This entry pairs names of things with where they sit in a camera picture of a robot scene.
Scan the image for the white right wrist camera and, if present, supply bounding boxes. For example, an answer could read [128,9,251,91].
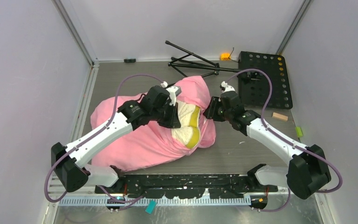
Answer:
[220,81,235,93]

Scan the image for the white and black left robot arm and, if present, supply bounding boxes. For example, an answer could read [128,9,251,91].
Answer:
[51,85,181,193]

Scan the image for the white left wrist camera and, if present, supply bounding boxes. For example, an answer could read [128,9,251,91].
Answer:
[160,81,182,106]

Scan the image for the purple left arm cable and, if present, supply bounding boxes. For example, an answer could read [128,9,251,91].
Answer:
[44,73,167,203]

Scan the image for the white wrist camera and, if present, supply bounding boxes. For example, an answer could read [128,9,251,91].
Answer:
[220,81,235,93]
[160,81,182,106]

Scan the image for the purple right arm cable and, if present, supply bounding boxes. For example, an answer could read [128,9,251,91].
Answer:
[220,68,343,194]

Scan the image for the orange yellow small device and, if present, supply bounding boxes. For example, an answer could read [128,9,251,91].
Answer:
[220,53,231,61]

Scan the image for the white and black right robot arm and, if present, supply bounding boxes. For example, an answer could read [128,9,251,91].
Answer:
[203,91,331,199]

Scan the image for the green small block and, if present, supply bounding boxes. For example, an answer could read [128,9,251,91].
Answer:
[295,126,303,138]

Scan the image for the small black wall clip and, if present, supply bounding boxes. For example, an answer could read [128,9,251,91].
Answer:
[124,58,136,63]

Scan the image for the wooden block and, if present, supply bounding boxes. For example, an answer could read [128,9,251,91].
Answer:
[272,112,289,121]

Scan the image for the cream textured pillow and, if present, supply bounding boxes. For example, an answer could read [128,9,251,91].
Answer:
[171,101,201,149]

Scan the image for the black perforated music stand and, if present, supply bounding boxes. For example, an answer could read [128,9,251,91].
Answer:
[165,41,293,110]

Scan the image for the pink pillowcase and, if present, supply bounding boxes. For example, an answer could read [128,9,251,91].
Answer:
[91,76,216,172]

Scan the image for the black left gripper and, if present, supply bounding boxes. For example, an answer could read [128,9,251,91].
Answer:
[151,101,181,129]

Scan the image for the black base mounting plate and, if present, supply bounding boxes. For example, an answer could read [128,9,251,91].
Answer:
[95,174,278,199]

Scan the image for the teal tape piece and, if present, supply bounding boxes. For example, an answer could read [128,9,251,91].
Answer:
[145,200,157,214]

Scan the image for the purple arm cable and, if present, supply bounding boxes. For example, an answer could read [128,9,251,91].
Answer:
[44,73,167,203]
[220,68,343,194]

